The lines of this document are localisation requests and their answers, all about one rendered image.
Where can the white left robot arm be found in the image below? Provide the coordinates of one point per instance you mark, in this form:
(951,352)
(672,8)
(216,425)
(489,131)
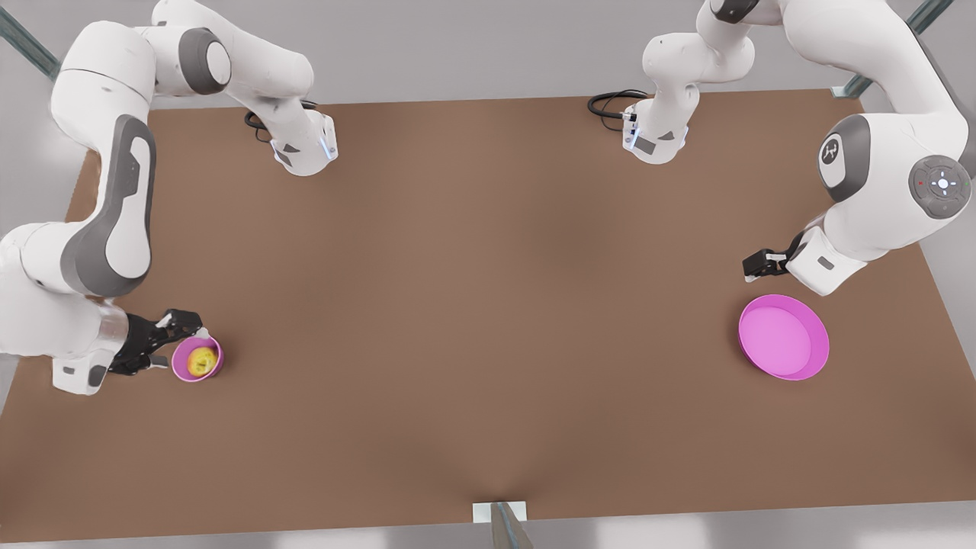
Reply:
(884,183)

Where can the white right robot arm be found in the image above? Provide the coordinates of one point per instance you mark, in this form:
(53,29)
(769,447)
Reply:
(107,229)

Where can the small purple bowl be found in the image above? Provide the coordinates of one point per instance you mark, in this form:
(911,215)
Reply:
(181,366)

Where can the yellow-green apple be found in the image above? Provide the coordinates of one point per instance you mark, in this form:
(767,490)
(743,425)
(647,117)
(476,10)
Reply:
(201,361)

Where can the pink round plate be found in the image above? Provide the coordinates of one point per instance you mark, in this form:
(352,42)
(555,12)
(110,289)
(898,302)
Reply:
(784,338)

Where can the silver frame post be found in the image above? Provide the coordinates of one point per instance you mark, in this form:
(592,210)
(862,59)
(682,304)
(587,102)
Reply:
(884,53)
(505,526)
(29,42)

